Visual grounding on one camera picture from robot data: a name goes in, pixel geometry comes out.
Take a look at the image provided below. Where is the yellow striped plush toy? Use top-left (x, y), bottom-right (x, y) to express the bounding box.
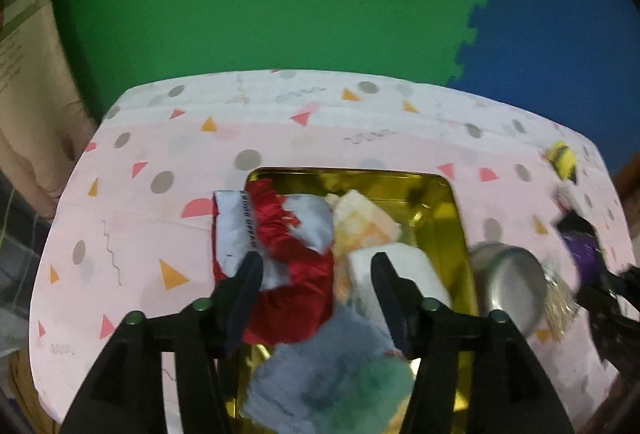
top-left (545, 141), bottom-right (580, 185)

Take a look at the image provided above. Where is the teal fluffy scrunchie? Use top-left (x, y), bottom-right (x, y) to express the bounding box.
top-left (320, 354), bottom-right (416, 434)

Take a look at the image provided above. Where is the light blue towel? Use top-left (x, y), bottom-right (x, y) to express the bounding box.
top-left (242, 306), bottom-right (401, 434)

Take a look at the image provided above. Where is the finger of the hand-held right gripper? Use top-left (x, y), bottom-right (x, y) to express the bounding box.
top-left (575, 264), bottom-right (640, 312)

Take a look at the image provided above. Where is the dark purple packet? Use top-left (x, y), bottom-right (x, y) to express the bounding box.
top-left (555, 209), bottom-right (606, 287)

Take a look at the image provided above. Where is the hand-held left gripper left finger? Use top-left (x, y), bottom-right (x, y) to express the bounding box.
top-left (65, 251), bottom-right (265, 434)

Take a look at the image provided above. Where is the red tin box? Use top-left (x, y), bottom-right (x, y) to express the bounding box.
top-left (215, 166), bottom-right (481, 434)

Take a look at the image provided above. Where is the white sock with red trim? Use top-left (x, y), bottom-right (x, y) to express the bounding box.
top-left (346, 241), bottom-right (453, 330)

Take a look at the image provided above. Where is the orange yellow striped towel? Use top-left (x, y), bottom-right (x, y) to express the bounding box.
top-left (325, 189), bottom-right (403, 310)

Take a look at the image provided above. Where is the pink patterned tablecloth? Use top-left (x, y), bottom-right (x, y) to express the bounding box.
top-left (30, 69), bottom-right (628, 434)

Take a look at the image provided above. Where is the bag of wooden sticks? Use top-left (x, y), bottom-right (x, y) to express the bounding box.
top-left (540, 264), bottom-right (581, 332)

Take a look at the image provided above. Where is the red satin cloth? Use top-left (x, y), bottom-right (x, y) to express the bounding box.
top-left (211, 179), bottom-right (336, 347)

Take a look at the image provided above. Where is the steel bowl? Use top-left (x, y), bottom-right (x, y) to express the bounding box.
top-left (467, 241), bottom-right (548, 335)

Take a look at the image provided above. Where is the brown wooden furniture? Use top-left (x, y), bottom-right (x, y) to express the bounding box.
top-left (615, 154), bottom-right (640, 225)

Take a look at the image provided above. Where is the blue foam mat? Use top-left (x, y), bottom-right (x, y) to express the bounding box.
top-left (447, 0), bottom-right (633, 175)

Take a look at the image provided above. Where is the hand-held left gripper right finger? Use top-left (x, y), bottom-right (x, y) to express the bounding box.
top-left (370, 251), bottom-right (576, 434)

